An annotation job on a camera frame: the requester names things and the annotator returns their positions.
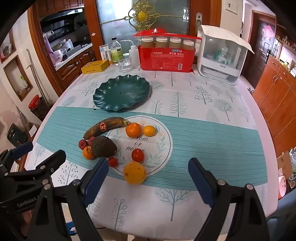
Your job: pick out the ribbed glass tumbler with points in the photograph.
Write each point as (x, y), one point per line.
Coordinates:
(124, 63)

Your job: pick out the dark avocado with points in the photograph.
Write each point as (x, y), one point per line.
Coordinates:
(103, 146)

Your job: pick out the small white carton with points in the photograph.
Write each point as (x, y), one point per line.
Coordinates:
(103, 51)

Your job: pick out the black box-shaped object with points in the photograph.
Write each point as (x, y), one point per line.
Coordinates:
(16, 134)

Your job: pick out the white squeeze bottle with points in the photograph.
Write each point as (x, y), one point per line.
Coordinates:
(133, 55)

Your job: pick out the clear bottle green label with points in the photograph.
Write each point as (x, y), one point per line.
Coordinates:
(115, 52)

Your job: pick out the small orange fruit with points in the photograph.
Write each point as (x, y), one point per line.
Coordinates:
(88, 153)

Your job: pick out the red paper cup package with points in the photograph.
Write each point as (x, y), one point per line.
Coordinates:
(166, 56)

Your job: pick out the small metal can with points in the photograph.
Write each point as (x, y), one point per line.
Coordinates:
(108, 56)

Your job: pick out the white bottle sterilizer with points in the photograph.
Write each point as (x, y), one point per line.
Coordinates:
(219, 55)

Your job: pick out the orange wooden sideboard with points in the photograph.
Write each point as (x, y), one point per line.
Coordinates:
(275, 97)

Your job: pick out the pink door decoration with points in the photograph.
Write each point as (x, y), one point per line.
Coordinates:
(269, 31)

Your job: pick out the overripe brown banana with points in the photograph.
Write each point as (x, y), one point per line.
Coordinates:
(101, 128)

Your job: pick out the pink round object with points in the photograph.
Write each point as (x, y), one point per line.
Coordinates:
(283, 186)

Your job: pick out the purple cloth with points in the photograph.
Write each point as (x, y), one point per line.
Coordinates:
(47, 44)

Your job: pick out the wooden wall niche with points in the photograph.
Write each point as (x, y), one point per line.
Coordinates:
(18, 78)
(8, 47)

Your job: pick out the small yellow-orange kumquat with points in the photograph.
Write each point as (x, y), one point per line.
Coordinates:
(150, 130)

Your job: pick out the red jar rack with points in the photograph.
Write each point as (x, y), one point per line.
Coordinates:
(166, 34)

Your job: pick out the cardboard box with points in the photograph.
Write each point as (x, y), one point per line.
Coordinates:
(284, 163)

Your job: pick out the dark wooden door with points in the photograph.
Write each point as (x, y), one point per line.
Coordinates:
(260, 46)

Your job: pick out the small red cherry tomato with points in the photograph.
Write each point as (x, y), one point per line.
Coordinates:
(113, 161)

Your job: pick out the large yellow orange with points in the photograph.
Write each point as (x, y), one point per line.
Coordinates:
(134, 173)

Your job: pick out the white pole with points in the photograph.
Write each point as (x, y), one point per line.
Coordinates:
(34, 74)

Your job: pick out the yellow tin box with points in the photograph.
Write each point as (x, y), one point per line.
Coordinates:
(95, 66)

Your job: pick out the orange mandarin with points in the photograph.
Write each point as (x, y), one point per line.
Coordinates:
(133, 129)

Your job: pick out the white wall switch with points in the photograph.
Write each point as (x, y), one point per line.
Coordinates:
(231, 5)

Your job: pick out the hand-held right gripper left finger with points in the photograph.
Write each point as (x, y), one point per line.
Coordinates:
(95, 176)

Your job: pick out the red lidded trash bin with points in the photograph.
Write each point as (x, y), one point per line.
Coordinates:
(34, 103)

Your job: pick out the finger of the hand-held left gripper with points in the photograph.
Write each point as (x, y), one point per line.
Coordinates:
(52, 158)
(22, 148)

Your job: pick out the dark green scalloped plate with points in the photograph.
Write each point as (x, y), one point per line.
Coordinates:
(122, 92)

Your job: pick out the wooden kitchen cabinet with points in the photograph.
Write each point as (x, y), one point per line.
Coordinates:
(74, 62)

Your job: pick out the gold door ornament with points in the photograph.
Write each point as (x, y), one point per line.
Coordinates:
(141, 15)

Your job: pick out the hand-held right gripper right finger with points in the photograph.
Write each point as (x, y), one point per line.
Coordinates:
(200, 180)

